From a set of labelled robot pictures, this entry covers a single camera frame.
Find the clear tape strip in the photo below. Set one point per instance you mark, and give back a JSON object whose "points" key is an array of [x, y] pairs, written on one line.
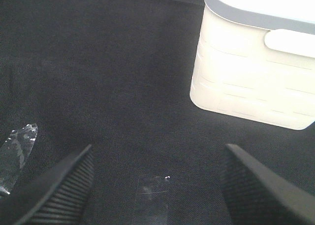
{"points": [[151, 200], [14, 154]]}

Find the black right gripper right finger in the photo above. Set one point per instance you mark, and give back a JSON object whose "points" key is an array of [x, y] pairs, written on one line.
{"points": [[255, 195]]}

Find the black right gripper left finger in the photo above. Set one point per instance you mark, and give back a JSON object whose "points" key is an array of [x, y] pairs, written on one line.
{"points": [[57, 197]]}

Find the clear tape strip right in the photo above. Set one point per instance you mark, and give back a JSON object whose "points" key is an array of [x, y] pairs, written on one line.
{"points": [[151, 200]]}

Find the white plastic storage bin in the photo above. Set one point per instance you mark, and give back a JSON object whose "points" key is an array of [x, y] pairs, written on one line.
{"points": [[255, 60]]}

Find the clear tape strip middle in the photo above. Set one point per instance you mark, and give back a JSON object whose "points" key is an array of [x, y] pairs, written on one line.
{"points": [[14, 154]]}

